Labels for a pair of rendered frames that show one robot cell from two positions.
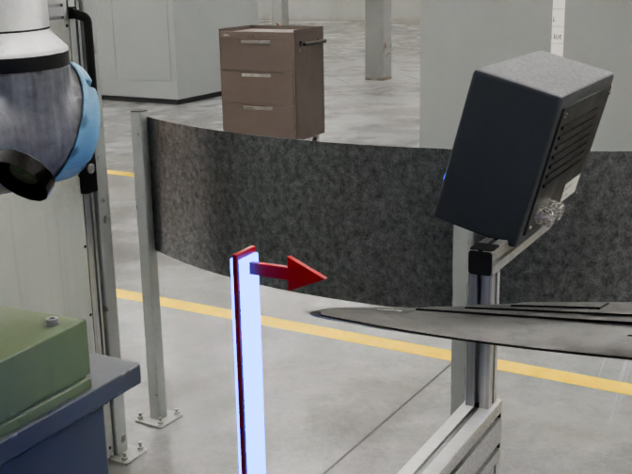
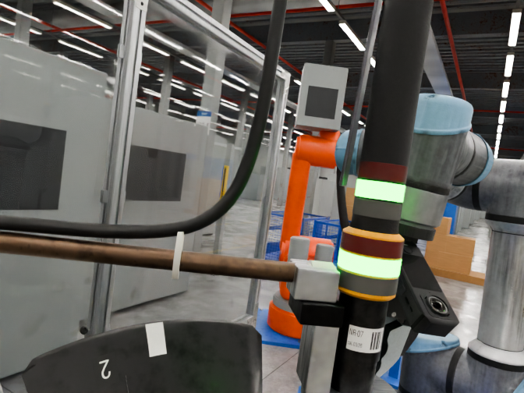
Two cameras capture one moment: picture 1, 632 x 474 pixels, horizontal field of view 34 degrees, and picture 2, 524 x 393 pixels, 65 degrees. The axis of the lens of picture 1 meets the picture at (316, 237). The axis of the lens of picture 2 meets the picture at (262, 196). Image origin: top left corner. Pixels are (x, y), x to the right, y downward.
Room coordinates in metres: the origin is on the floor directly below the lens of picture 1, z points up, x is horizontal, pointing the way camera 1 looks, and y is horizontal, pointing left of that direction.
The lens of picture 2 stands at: (0.41, -0.55, 1.61)
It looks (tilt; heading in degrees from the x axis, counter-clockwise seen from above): 3 degrees down; 88
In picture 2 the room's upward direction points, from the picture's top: 8 degrees clockwise
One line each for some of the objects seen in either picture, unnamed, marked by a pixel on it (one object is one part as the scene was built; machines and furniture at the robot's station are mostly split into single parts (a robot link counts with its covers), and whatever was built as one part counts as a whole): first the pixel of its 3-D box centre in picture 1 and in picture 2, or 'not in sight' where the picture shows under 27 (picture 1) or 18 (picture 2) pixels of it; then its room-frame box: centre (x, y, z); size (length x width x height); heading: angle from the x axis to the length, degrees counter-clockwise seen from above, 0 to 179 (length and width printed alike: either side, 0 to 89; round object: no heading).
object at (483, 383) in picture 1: (482, 326); not in sight; (1.14, -0.20, 0.96); 0.03 x 0.03 x 0.20; 61
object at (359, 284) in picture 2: not in sight; (366, 278); (0.50, -0.26, 1.54); 0.04 x 0.04 x 0.01
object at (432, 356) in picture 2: not in sight; (431, 361); (0.88, 0.38, 1.23); 0.13 x 0.12 x 0.14; 135
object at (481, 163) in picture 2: not in sight; (444, 156); (0.67, 0.03, 1.67); 0.11 x 0.11 x 0.08; 45
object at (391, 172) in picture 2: not in sight; (382, 172); (0.50, -0.26, 1.62); 0.03 x 0.03 x 0.01
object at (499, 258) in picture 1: (512, 238); not in sight; (1.23, -0.24, 1.04); 0.24 x 0.03 x 0.03; 151
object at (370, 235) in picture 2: not in sight; (369, 261); (0.50, -0.26, 1.56); 0.04 x 0.04 x 0.05
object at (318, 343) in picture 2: not in sight; (344, 335); (0.49, -0.26, 1.50); 0.09 x 0.07 x 0.10; 6
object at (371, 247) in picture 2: not in sight; (371, 243); (0.50, -0.26, 1.57); 0.04 x 0.04 x 0.01
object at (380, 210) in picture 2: not in sight; (377, 208); (0.50, -0.26, 1.59); 0.03 x 0.03 x 0.01
